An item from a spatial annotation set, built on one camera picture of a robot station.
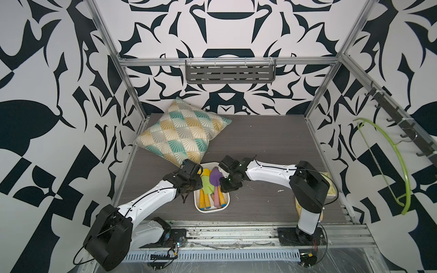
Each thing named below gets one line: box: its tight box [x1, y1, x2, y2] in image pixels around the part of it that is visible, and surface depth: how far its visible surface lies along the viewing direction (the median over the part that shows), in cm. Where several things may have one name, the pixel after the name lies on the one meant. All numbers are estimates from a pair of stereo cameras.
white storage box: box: [193, 161, 230, 214], surface depth 81 cm
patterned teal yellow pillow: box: [133, 97, 233, 164], surface depth 94 cm
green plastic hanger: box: [352, 117, 412, 216], surface depth 62 cm
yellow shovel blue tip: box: [197, 168, 213, 211], surface depth 85 cm
